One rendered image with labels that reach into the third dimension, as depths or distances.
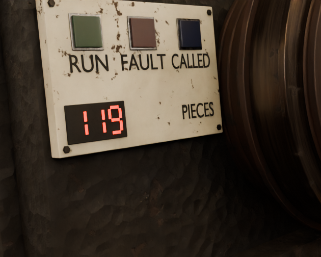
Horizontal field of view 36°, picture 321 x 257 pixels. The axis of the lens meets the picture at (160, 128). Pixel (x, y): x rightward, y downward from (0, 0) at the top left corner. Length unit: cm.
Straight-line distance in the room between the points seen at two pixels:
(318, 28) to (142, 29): 21
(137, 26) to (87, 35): 7
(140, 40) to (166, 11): 6
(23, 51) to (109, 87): 11
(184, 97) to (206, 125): 6
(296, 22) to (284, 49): 4
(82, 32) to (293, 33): 25
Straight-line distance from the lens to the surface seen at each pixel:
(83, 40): 57
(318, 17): 64
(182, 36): 66
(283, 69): 60
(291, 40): 62
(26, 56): 58
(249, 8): 67
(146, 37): 62
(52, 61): 55
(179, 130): 65
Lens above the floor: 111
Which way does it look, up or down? 3 degrees down
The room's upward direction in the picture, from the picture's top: 5 degrees counter-clockwise
